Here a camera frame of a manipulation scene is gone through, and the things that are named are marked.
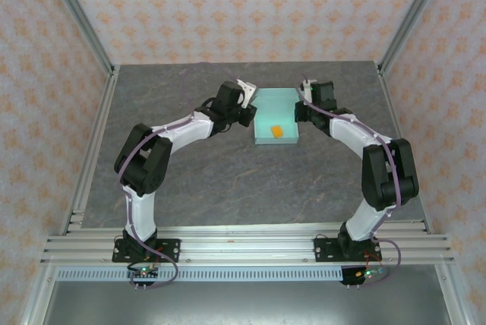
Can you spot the aluminium side rail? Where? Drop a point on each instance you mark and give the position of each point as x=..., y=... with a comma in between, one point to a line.
x=393, y=112
x=96, y=139

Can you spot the small orange block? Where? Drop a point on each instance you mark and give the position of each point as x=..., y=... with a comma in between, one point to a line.
x=277, y=131

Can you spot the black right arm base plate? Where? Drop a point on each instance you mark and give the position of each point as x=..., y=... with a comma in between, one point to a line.
x=325, y=251

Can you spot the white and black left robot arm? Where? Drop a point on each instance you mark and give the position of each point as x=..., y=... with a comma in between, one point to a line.
x=140, y=211

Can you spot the aluminium corner post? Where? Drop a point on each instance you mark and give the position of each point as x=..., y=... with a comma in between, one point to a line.
x=415, y=13
x=76, y=13

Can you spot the aluminium mounting rail beam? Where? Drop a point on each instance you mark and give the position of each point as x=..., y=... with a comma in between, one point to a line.
x=247, y=245

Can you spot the light teal paper box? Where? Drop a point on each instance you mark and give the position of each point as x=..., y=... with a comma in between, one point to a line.
x=275, y=112

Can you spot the grey metal lower shelf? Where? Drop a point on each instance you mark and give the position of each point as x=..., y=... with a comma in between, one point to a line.
x=243, y=302

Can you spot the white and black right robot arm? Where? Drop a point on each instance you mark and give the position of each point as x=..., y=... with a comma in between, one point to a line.
x=364, y=222

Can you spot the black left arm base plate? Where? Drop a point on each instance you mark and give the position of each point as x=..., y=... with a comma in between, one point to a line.
x=171, y=250

